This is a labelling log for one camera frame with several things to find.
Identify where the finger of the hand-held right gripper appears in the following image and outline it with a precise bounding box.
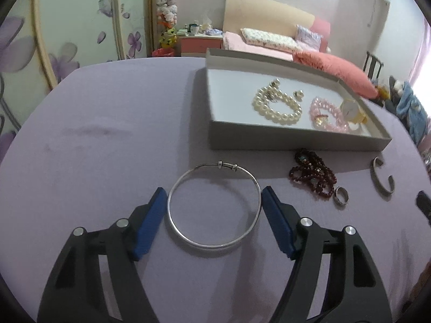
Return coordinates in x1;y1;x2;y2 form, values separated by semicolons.
416;191;431;226

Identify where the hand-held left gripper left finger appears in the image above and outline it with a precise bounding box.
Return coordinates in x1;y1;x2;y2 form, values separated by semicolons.
36;187;168;323

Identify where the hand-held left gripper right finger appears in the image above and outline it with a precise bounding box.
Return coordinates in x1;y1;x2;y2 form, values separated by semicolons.
261;185;394;323

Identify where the thin silver bangle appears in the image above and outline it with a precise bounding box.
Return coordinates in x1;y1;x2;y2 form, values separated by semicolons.
166;161;262;248

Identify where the grey shallow tray box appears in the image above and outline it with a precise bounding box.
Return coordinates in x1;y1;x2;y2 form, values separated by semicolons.
205;48;393;151

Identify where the white pearl bracelet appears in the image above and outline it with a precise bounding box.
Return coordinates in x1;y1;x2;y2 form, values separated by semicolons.
252;86;303;125

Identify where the pink bead bracelet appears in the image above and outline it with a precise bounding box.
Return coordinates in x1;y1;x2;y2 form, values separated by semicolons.
309;97;349;132

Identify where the cream strap wristwatch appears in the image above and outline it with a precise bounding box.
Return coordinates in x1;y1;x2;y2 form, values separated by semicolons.
339;98;369;130

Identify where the purple table cloth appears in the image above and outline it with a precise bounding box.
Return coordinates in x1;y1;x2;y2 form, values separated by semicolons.
0;55;431;323

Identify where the blue garment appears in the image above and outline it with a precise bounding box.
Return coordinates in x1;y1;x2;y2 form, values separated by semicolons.
395;81;430;145

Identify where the grey chair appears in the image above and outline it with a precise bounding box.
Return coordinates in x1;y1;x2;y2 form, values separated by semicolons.
384;76;405;111

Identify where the pink curtain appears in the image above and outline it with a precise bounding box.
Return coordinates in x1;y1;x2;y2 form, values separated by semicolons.
409;23;431;108

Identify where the dark wooden chair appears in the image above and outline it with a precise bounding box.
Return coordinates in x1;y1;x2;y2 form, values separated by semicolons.
363;51;384;81

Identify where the pink folded quilt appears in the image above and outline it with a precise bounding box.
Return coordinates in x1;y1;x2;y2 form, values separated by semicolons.
292;51;379;99

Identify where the white printed pillow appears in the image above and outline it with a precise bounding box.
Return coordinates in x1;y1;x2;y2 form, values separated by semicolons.
240;27;298;52

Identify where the pink white nightstand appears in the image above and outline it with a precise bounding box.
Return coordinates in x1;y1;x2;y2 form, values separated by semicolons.
180;34;223;58

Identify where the small floral pillow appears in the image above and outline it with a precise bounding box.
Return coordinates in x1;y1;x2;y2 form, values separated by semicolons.
296;24;323;51

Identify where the clear tube of plush toys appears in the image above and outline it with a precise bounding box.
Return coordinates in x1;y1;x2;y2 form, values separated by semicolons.
155;0;180;49

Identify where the bed with cream pink headboard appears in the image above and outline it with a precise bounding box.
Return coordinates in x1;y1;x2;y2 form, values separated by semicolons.
222;0;332;62

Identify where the floral glass sliding wardrobe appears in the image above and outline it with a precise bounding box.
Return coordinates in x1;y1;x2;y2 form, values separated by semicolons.
0;0;154;162

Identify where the dark red bead bracelet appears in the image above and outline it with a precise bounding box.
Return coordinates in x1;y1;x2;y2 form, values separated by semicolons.
289;148;337;200

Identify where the silver cuff bracelet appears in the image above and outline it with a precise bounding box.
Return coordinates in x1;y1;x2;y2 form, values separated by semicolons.
370;156;395;195

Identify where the silver ring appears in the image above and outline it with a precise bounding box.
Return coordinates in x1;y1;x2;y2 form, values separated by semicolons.
333;187;350;206

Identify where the air conditioner cord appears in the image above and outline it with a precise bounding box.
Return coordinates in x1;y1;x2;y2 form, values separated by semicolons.
367;0;378;27

